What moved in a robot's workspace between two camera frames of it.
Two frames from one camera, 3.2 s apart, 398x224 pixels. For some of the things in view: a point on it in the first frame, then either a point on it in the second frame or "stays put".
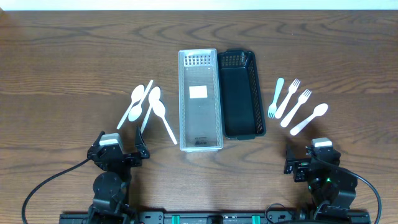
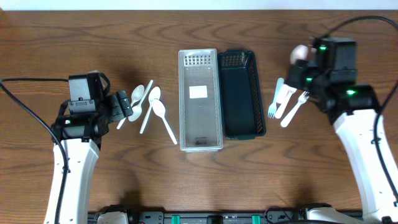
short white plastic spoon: (320, 109) -> (300, 51)
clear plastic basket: (200, 110) stays put
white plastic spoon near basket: (159, 109) stays put
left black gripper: (123, 158) -> (119, 106)
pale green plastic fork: (272, 109) stays put
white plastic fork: (302, 99) stays put
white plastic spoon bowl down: (135, 112) stays put
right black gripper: (298, 168) -> (296, 76)
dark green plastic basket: (242, 109) stays put
